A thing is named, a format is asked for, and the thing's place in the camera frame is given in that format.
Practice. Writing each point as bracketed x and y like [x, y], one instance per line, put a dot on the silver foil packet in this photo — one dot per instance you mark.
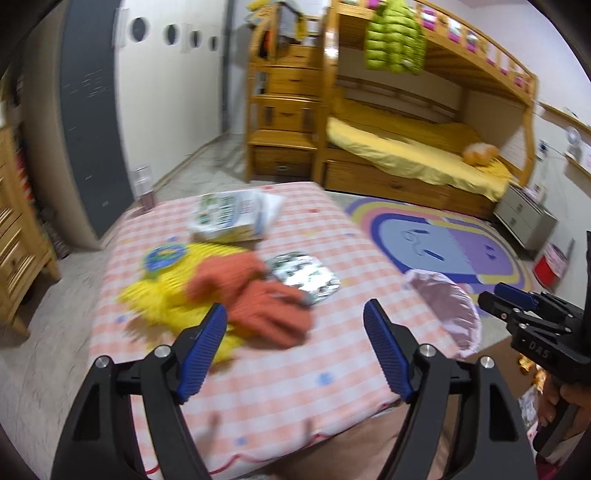
[304, 277]

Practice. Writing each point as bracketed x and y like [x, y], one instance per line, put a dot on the table with pink checkered tablecloth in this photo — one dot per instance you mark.
[277, 383]

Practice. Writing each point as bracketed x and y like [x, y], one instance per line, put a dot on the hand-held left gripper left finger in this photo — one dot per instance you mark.
[203, 355]

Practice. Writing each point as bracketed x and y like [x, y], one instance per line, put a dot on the person's right hand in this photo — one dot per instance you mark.
[549, 401]

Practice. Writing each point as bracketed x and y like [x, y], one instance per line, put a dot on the small white fan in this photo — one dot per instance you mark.
[573, 141]

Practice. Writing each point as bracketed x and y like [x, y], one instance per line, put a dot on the wooden glass door cabinet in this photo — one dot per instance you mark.
[18, 240]

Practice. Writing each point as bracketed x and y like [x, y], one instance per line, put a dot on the wooden stair drawers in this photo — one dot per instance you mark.
[286, 115]

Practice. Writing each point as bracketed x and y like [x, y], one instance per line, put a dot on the wooden bunk bed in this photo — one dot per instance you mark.
[485, 60]

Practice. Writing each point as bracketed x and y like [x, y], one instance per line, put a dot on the white green printed carton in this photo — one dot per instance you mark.
[221, 217]

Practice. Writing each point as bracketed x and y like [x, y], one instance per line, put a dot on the leaning patterned boards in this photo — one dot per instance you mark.
[46, 207]

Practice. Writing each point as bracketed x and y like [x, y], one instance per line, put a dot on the white grey wardrobe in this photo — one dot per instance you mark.
[152, 92]

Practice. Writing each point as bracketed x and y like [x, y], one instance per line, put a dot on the yellow bedsheet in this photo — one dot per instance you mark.
[415, 147]

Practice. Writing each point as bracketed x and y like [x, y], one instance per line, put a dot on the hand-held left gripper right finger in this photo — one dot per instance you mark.
[388, 355]

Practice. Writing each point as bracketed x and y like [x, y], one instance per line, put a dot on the pink trash bag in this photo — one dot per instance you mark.
[443, 314]

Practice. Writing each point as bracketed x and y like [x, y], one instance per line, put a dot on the green puffer jacket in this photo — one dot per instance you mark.
[395, 37]

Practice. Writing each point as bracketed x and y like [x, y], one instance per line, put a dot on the wooden wall shelf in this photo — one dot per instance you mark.
[572, 161]

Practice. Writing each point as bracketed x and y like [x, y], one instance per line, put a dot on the white plastic tissue pack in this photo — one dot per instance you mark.
[271, 207]

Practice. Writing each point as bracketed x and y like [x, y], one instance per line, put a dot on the black orange hanging item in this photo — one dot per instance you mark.
[265, 46]

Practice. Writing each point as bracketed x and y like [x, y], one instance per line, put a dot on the grey nightstand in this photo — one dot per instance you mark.
[526, 219]

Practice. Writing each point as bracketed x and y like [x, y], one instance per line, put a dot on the rainbow oval rug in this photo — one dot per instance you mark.
[438, 240]

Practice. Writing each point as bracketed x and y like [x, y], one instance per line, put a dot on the pile of clothes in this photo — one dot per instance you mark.
[286, 18]

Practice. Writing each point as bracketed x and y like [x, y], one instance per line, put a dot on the orange plush toy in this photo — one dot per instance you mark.
[480, 154]

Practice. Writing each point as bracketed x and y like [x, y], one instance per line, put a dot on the pile of snack wrappers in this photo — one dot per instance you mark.
[531, 392]

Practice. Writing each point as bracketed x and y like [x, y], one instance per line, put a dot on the round blue green label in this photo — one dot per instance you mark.
[166, 257]

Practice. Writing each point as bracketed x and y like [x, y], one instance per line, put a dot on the yellow foam mesh net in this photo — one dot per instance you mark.
[166, 290]

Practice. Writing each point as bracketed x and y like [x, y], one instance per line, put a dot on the red box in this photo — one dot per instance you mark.
[551, 263]

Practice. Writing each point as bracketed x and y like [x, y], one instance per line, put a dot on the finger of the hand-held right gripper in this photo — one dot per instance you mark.
[496, 307]
[515, 295]

